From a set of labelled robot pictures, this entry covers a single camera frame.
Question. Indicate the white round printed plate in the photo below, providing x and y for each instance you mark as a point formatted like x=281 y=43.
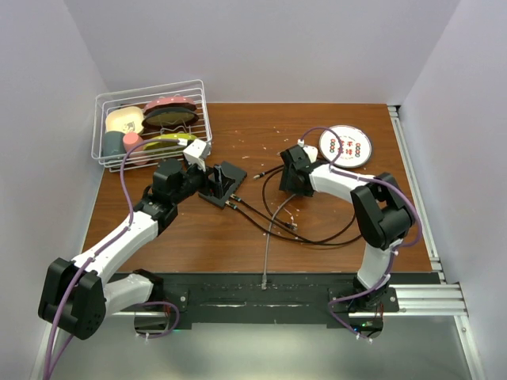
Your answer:
x=352 y=144

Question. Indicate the red dotted plate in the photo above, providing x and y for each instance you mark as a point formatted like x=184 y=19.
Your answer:
x=170 y=101

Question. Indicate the pink cup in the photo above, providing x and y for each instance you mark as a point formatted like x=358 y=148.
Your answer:
x=133 y=143

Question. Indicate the aluminium frame rail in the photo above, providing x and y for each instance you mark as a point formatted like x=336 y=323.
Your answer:
x=413 y=299

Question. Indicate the black network switch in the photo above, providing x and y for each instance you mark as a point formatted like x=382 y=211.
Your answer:
x=237 y=176

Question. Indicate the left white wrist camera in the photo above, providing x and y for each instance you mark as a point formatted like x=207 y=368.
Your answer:
x=197 y=151

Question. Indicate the beige square plate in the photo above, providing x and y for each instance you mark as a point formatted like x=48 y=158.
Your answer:
x=125 y=120

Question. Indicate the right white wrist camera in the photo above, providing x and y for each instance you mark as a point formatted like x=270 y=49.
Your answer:
x=310 y=151

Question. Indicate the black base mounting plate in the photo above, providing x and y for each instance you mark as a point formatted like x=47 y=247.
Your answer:
x=287 y=298

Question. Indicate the white wire dish rack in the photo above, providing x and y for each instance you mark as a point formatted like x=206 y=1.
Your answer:
x=108 y=102

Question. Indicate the yellow green dotted plate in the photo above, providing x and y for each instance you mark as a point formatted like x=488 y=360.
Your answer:
x=168 y=141

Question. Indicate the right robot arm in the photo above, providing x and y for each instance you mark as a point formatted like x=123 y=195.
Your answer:
x=386 y=218

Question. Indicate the dark brown round plate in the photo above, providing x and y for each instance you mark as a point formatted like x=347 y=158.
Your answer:
x=169 y=117

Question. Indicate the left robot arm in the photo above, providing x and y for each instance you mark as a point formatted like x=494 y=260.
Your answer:
x=78 y=294

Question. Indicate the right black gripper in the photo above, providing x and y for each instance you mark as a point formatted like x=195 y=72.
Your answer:
x=286 y=184

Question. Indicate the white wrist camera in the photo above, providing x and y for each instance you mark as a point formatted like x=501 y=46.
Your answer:
x=310 y=151
x=197 y=151

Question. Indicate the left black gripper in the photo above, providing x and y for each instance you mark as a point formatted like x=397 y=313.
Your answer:
x=222 y=180

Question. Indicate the dark grey cup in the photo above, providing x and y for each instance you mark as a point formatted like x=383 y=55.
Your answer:
x=112 y=144

